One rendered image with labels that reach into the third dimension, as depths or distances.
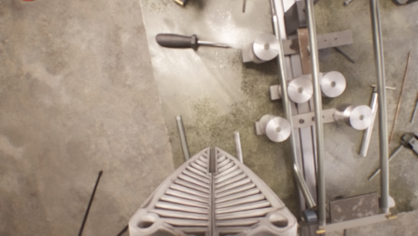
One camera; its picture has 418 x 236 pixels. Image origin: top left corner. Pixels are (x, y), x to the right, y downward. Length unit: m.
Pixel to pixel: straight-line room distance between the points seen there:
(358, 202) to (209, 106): 0.33
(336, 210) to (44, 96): 1.96
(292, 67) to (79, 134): 1.67
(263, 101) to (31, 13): 1.96
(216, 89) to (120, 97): 1.17
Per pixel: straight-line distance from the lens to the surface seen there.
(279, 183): 0.51
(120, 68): 1.49
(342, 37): 0.47
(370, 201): 0.41
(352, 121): 0.43
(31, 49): 2.02
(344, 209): 0.38
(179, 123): 0.41
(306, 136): 0.45
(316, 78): 0.28
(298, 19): 0.38
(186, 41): 0.40
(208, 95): 0.40
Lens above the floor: 1.28
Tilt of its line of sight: 84 degrees down
